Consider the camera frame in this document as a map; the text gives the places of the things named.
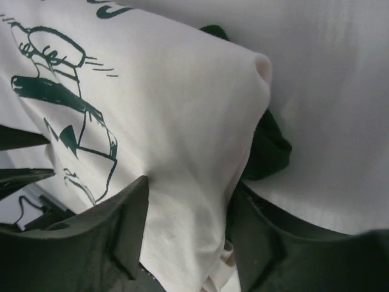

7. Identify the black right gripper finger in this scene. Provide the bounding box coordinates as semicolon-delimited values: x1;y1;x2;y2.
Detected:
0;125;50;151
0;169;55;201

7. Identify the white and green t-shirt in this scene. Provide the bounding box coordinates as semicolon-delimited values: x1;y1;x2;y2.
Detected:
1;1;272;291

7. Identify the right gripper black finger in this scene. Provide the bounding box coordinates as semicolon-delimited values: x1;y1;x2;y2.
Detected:
227;183;388;291
1;176;149;291

